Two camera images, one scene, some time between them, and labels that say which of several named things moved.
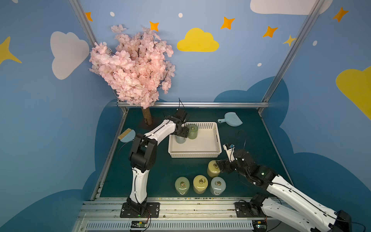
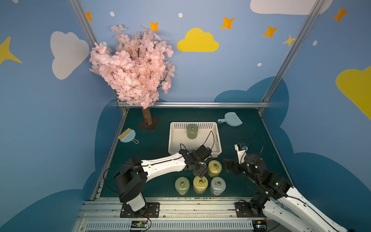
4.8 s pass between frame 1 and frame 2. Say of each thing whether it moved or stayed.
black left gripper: moved
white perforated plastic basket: stayed
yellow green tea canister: stayed
